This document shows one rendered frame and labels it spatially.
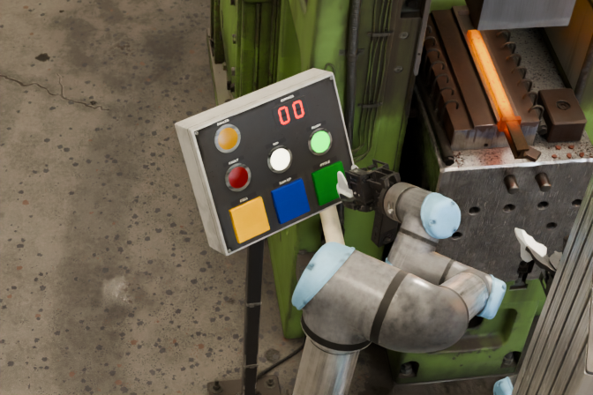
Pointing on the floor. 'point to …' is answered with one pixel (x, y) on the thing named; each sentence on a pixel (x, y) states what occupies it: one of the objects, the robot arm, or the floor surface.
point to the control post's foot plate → (266, 385)
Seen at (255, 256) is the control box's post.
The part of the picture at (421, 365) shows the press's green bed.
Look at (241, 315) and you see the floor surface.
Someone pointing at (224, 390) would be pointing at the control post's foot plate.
